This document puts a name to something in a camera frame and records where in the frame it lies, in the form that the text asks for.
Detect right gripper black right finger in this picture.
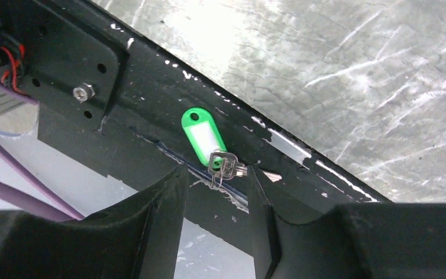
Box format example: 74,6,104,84
247,167,446,278

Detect red wires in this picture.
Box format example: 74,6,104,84
0,44,28,95

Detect silver hex bolt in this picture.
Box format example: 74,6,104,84
73,83,95,103

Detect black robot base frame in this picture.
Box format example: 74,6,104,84
0,1,387,253

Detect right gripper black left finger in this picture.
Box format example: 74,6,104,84
0,164,188,278

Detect green key tag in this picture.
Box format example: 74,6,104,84
181,108,248,186

